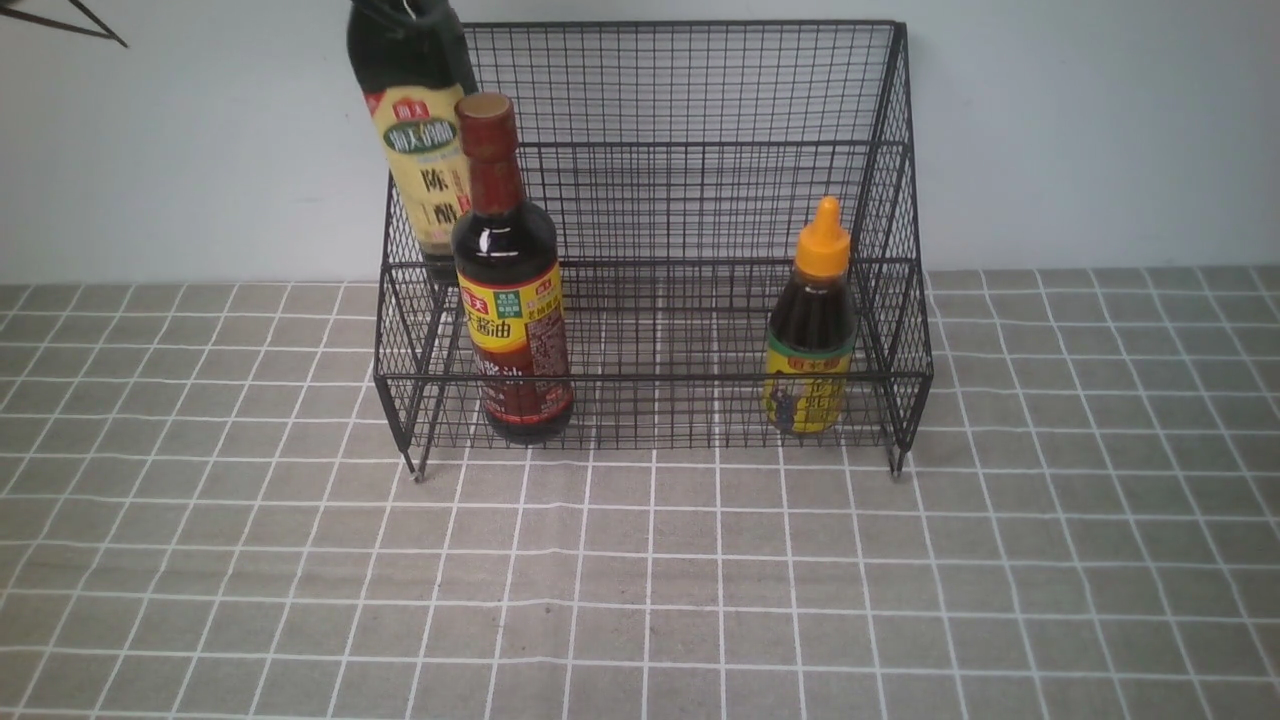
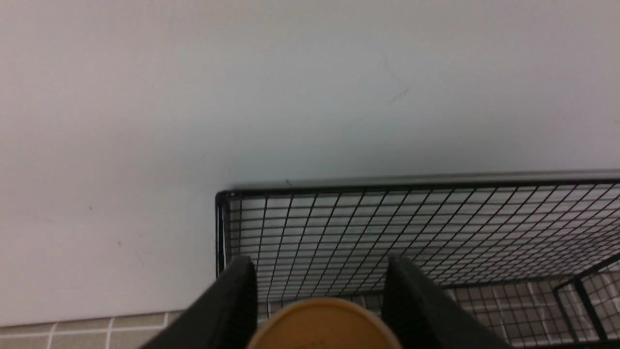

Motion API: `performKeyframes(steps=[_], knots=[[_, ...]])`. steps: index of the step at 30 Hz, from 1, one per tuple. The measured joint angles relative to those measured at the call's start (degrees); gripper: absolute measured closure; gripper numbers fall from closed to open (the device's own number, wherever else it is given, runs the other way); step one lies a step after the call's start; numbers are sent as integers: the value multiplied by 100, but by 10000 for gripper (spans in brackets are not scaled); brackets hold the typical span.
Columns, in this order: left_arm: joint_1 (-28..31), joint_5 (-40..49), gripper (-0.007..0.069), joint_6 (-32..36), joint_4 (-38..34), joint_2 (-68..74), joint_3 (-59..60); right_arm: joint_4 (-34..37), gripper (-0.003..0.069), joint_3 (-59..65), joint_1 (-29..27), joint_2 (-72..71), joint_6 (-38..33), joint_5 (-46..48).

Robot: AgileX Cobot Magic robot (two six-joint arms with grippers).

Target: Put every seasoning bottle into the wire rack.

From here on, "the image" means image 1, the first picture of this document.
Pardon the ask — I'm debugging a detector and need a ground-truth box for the black wire mesh shelf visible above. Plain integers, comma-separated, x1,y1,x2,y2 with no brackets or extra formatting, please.
372,22,934,483

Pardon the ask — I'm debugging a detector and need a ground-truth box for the grey checked tablecloth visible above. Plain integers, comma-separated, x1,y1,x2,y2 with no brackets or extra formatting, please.
1,266,1279,719

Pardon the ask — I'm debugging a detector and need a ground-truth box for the oyster sauce bottle orange cap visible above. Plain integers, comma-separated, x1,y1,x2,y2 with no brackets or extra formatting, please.
763,196,859,436

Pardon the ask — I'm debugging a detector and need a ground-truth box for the soy sauce bottle red neck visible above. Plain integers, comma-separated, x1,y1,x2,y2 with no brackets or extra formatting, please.
452,92,575,446

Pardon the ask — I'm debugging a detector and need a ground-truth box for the vinegar bottle gold cap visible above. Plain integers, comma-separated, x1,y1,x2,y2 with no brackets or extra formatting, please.
346,1,479,284

